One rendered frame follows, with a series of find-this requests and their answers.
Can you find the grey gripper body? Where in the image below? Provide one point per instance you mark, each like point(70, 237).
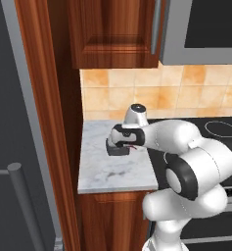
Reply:
point(117, 151)

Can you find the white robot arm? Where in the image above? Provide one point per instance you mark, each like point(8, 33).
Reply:
point(186, 137)

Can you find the dark grey fridge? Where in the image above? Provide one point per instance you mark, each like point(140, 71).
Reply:
point(6, 98)

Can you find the brown wooden side panel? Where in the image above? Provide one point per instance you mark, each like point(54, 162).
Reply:
point(52, 130)

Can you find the brown wooden base cupboard door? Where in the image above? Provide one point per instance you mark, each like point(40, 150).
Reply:
point(114, 222)

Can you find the black hob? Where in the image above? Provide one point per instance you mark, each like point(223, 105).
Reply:
point(222, 140)

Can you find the grey microwave oven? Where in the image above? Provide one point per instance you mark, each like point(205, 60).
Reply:
point(173, 32)

